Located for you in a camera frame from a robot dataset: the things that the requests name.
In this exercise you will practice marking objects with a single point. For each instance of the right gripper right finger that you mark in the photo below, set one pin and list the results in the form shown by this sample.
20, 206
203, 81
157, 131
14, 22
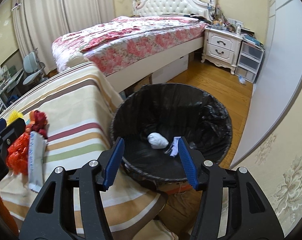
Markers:
250, 214

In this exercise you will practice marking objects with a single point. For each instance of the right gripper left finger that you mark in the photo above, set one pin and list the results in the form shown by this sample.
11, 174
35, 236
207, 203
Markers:
51, 215

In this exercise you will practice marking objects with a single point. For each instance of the white tissue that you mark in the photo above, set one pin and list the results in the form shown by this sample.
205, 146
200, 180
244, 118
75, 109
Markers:
157, 141

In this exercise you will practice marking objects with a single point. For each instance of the lavender paper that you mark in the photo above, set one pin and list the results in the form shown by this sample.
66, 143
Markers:
173, 148

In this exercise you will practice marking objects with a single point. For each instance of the black bag trash bin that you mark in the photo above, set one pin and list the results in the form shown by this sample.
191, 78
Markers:
172, 110

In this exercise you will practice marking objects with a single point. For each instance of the yellow foam fruit net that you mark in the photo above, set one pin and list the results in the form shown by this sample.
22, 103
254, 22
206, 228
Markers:
13, 116

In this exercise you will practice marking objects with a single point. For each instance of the study desk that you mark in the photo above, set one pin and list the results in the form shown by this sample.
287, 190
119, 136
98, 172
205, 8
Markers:
8, 84

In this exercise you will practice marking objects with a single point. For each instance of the white blue plastic pouch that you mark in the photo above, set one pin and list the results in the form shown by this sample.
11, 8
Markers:
37, 146

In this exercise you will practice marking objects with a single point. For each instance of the orange crumpled bag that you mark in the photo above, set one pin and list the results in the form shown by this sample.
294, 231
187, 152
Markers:
31, 121

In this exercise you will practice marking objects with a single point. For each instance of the dark red crumpled wrapper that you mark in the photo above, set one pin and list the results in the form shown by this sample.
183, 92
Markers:
41, 123

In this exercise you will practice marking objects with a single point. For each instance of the striped bed sheet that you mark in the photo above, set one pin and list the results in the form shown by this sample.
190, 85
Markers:
79, 104

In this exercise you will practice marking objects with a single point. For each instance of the grey desk chair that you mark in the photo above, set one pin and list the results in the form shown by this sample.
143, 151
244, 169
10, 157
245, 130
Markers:
34, 68

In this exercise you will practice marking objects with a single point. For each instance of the beige curtains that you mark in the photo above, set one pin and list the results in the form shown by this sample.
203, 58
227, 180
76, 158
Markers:
38, 23

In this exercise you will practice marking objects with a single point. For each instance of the floral quilt bed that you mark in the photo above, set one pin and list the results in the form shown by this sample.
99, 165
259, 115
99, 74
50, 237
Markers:
128, 49

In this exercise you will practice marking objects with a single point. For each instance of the plastic drawer unit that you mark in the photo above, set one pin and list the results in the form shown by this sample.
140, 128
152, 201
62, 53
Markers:
249, 61

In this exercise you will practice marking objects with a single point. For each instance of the white nightstand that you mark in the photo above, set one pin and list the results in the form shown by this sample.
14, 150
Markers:
221, 48

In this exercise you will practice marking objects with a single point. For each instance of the white tufted headboard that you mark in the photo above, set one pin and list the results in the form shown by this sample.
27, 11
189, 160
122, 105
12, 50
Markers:
144, 8

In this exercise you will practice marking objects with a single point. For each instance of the white bed post knob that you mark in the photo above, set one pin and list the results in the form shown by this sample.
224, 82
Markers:
76, 59

